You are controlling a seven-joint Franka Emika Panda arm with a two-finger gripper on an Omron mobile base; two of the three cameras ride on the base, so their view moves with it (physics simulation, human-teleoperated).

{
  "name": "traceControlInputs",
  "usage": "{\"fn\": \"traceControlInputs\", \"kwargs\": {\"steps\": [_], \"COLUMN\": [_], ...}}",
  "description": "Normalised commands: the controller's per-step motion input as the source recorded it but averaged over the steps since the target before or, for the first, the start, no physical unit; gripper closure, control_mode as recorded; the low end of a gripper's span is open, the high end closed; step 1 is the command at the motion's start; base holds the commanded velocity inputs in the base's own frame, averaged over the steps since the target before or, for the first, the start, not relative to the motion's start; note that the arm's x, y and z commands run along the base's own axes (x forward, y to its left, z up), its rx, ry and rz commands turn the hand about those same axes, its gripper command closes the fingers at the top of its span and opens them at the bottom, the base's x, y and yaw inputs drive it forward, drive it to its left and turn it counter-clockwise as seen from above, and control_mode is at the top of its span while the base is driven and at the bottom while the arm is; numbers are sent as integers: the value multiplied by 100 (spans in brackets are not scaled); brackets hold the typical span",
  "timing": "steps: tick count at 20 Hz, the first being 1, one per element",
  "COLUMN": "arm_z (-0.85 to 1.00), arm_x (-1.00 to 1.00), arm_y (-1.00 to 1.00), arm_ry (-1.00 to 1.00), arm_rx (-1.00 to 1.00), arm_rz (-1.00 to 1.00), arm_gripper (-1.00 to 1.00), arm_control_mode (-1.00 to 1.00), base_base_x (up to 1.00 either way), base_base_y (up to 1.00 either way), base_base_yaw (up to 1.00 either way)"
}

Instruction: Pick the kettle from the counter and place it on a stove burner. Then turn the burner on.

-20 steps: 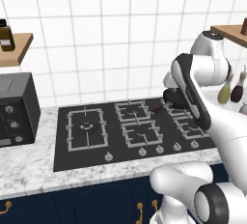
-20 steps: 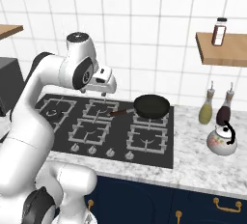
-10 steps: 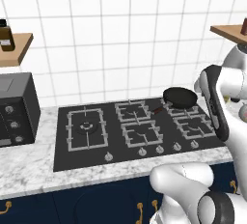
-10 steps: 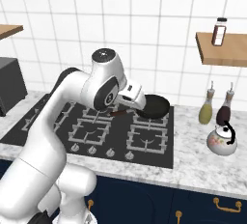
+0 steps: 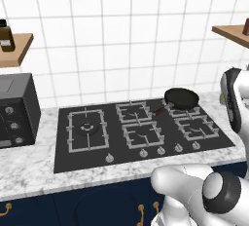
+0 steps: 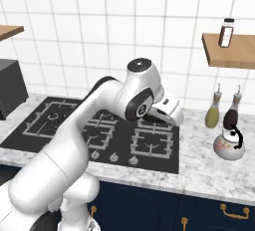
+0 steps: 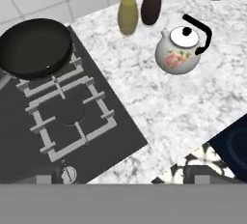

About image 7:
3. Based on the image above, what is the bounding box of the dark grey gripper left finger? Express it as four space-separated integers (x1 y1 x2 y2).
12 166 63 184

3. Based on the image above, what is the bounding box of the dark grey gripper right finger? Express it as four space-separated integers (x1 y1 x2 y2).
182 165 239 184

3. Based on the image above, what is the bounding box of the silver hob knob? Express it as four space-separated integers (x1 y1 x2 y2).
60 165 78 184

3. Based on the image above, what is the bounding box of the dark grey gas hob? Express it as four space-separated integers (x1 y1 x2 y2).
0 24 150 184

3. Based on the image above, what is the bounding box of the black frying pan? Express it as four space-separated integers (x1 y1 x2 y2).
0 17 74 91

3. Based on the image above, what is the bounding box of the dark brown bottle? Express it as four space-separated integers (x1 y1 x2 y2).
140 0 163 26

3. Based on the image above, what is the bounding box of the yellow oil bottle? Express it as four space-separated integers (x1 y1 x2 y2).
117 0 140 37

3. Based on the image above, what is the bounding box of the white floral kettle black handle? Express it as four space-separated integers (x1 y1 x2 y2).
154 14 213 75

